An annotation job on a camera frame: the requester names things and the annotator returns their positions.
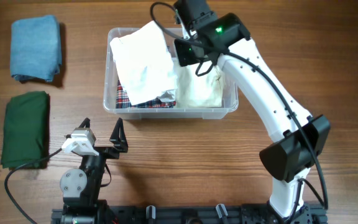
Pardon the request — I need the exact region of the plaid cloth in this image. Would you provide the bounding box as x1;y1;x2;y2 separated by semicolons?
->
115;46;177;110

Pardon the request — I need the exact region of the cream cloth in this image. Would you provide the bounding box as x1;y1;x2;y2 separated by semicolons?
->
173;60;226;108

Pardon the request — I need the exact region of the white cloth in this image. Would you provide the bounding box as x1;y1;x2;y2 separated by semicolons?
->
109;21;178;105

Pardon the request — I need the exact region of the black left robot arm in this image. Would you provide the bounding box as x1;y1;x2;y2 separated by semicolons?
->
51;118;129;224

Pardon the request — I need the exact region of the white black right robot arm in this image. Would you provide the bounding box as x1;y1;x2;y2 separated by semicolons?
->
172;1;331;223

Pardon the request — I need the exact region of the folded dark green cloth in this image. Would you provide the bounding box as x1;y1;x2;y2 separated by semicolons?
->
1;91;50;169

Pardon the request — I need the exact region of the clear plastic storage bin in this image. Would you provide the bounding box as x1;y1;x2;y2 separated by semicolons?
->
103;44;239;119

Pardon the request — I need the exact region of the folded blue cloth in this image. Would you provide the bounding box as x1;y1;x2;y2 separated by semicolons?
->
10;15;63;82

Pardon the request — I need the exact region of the black left camera cable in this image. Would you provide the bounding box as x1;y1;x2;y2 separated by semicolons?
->
4;147;63;224

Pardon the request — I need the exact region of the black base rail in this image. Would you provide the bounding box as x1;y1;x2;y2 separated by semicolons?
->
50;202;328;224

